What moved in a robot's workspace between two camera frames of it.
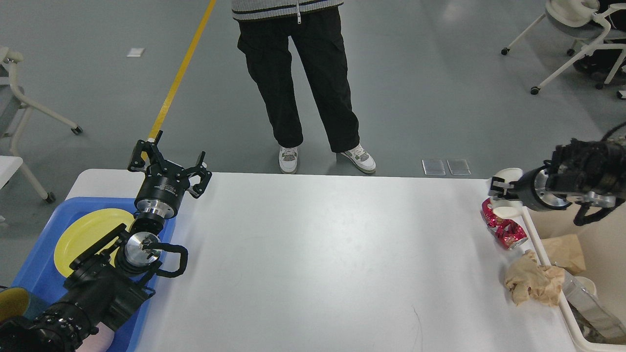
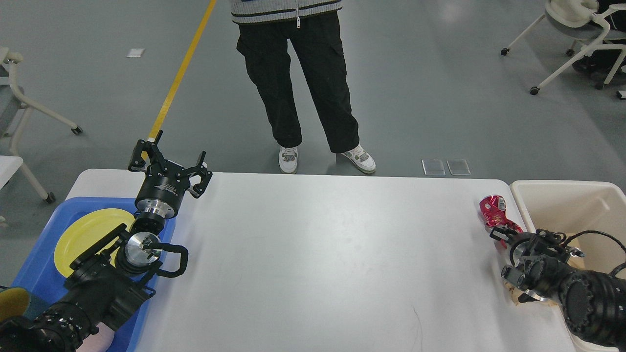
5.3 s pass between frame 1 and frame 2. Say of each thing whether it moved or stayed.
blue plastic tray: stayed
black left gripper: stayed
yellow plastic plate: stayed
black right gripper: moved
